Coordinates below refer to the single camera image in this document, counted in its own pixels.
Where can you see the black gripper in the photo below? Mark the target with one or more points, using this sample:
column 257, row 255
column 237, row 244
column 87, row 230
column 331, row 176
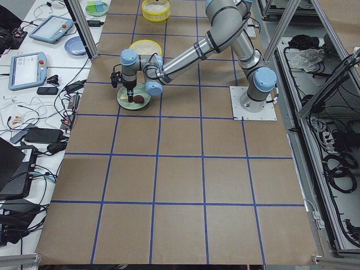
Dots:
column 130, row 86

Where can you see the white bun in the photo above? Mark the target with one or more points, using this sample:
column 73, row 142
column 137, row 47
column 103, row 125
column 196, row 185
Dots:
column 124, row 98

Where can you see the brown bun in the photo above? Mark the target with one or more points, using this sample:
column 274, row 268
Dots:
column 138, row 99

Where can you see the yellow steamer basket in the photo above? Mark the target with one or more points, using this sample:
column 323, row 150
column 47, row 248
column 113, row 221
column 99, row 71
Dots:
column 146, row 47
column 155, row 11

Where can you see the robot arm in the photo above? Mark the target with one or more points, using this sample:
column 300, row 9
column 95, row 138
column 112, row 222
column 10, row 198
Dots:
column 246, row 3
column 227, row 20

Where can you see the light green plate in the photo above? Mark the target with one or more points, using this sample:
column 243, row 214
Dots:
column 138, row 90

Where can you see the blue plate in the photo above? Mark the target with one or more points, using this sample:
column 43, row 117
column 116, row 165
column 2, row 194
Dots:
column 74, row 46

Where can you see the black power adapter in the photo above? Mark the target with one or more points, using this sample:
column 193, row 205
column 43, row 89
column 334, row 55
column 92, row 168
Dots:
column 95, row 23

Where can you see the green bowl with sponges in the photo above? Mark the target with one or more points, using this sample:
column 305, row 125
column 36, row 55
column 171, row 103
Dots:
column 96, row 8

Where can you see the black power brick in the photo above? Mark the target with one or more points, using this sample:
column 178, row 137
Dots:
column 43, row 135

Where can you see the far teach pendant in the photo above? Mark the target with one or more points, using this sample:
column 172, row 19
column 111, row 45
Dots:
column 52, row 29

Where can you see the teach pendant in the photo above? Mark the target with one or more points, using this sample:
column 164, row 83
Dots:
column 26, row 71
column 52, row 29

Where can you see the near teach pendant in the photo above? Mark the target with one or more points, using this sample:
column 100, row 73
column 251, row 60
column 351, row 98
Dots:
column 26, row 71

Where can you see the black laptop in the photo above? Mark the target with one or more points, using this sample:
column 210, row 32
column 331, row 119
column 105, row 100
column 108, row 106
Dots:
column 17, row 165

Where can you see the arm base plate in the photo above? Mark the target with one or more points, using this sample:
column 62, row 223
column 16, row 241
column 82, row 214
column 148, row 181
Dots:
column 243, row 108

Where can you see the aluminium frame post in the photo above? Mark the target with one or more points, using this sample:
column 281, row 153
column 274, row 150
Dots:
column 75, row 10

